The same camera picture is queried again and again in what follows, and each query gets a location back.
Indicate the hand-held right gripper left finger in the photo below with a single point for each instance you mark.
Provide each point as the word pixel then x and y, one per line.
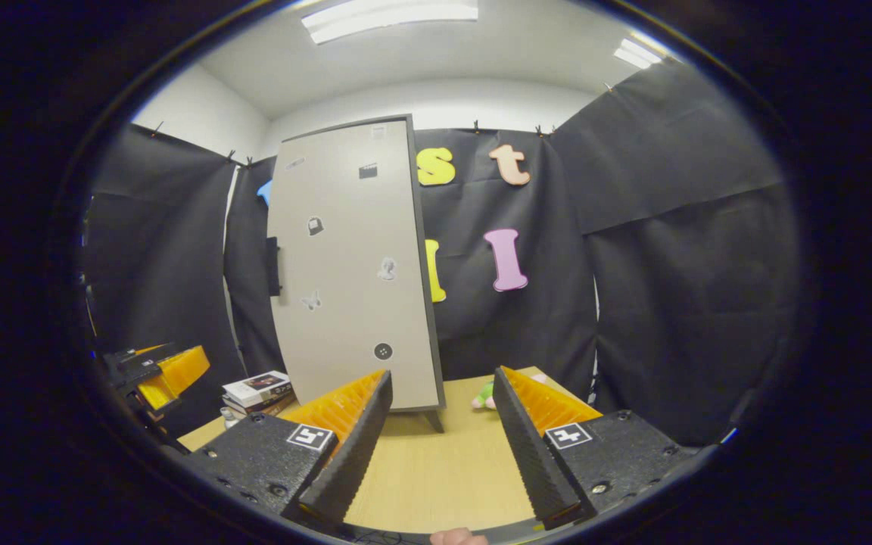
pixel 349 454

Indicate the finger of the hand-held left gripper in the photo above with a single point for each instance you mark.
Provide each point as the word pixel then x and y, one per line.
pixel 133 367
pixel 182 367

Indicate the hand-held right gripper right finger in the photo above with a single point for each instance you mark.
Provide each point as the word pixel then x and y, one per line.
pixel 534 454

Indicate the small clear bottle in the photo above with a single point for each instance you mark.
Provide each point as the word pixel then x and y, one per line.
pixel 229 418

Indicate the green and pink plush toy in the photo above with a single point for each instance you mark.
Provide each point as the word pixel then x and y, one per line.
pixel 485 395

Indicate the brown book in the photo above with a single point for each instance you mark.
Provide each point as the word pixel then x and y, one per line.
pixel 266 407

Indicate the black backdrop cloth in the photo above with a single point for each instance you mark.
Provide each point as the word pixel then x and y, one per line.
pixel 671 303

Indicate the large ceiling light panel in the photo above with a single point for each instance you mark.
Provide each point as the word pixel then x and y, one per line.
pixel 390 19

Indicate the small ceiling light panel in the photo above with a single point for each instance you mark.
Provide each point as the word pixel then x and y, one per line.
pixel 639 51

